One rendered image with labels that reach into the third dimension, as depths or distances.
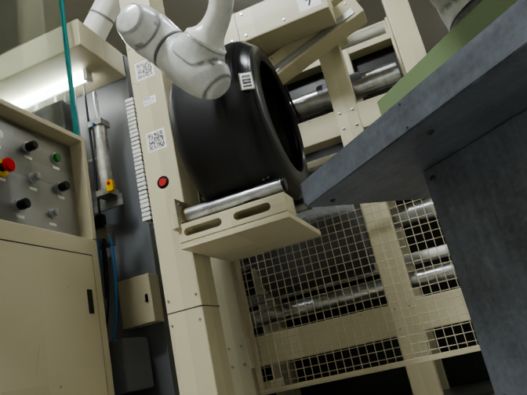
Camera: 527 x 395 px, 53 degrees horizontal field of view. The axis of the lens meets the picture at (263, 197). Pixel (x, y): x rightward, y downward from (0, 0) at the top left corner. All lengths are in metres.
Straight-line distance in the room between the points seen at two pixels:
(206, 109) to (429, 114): 1.09
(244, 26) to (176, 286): 1.10
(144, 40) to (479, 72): 0.86
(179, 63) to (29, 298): 0.73
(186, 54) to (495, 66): 0.79
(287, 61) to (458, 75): 1.73
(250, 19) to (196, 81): 1.10
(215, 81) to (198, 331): 0.84
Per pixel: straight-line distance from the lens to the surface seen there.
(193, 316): 1.72
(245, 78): 1.60
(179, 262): 1.76
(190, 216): 1.68
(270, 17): 2.23
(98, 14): 2.73
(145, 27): 1.25
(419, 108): 0.60
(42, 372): 1.52
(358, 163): 0.68
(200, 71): 1.18
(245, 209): 1.58
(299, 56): 2.26
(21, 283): 1.52
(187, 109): 1.63
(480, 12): 0.70
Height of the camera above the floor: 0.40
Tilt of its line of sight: 17 degrees up
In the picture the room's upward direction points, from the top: 13 degrees counter-clockwise
